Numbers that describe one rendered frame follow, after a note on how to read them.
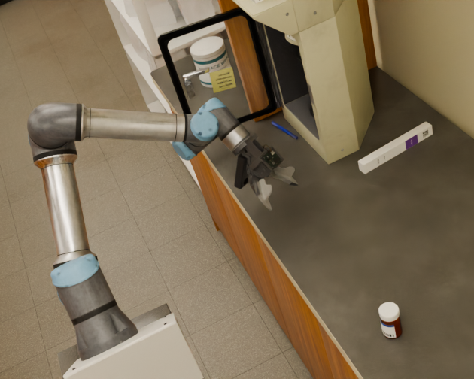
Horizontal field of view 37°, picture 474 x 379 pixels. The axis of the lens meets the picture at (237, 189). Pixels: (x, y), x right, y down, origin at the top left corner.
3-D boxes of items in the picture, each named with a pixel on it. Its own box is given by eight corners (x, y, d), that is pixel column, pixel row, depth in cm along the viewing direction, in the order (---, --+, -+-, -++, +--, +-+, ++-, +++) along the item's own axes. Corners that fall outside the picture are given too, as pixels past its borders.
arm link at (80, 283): (70, 321, 168) (46, 268, 168) (69, 320, 181) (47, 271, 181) (117, 298, 171) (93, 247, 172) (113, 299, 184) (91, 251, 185)
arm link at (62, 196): (62, 316, 179) (22, 107, 185) (61, 315, 193) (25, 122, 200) (109, 305, 182) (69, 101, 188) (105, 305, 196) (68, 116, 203)
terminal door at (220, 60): (278, 110, 242) (250, 4, 217) (193, 140, 241) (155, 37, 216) (278, 108, 243) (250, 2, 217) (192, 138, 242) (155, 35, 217)
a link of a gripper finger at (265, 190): (271, 202, 196) (264, 172, 200) (260, 211, 200) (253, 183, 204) (281, 202, 197) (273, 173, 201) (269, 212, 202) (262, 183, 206)
